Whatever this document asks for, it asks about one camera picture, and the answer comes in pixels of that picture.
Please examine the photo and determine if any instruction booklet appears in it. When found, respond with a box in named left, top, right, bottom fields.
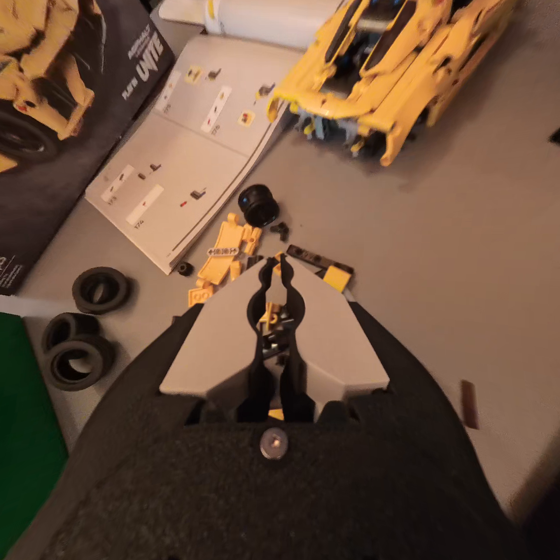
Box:
left=85, top=0, right=346, bottom=276

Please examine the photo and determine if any grey desk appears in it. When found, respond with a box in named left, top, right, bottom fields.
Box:
left=17, top=0, right=560, bottom=526

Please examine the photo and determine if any yellow toy brick car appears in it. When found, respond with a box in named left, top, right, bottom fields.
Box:
left=267, top=0, right=519, bottom=167

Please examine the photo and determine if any pile of black brick parts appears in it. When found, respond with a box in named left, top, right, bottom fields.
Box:
left=177, top=212, right=355, bottom=421

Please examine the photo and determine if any toy car box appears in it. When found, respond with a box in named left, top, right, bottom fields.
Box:
left=0, top=0, right=176, bottom=296

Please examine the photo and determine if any black toy tyre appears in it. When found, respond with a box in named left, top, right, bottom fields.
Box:
left=46, top=335, right=116, bottom=392
left=72, top=267, right=132, bottom=316
left=41, top=313, right=101, bottom=355
left=237, top=184, right=281, bottom=228

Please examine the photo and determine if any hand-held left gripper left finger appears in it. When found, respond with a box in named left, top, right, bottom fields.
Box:
left=160, top=257, right=275, bottom=422

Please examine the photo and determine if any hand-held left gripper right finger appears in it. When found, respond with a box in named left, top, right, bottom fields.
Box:
left=279, top=254, right=390, bottom=422

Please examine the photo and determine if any green storage bin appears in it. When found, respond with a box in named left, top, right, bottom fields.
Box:
left=0, top=311, right=71, bottom=556

